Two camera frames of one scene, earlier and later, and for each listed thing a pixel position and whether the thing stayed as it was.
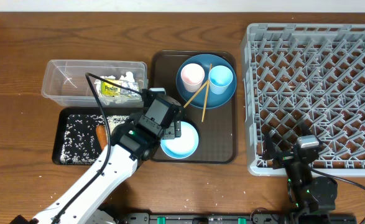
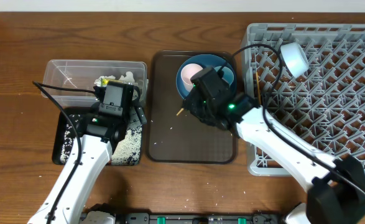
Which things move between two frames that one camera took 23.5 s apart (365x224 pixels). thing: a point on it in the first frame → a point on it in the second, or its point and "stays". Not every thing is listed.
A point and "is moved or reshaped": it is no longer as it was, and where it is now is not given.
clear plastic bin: x=65 y=81 stays
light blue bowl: x=183 y=146 → x=295 y=58
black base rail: x=294 y=218 stays
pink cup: x=192 y=75 stays
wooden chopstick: x=207 y=93 is moved or reshaped
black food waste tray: x=76 y=141 stays
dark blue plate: x=198 y=101 stays
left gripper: x=176 y=127 → x=138 y=115
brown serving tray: x=216 y=127 stays
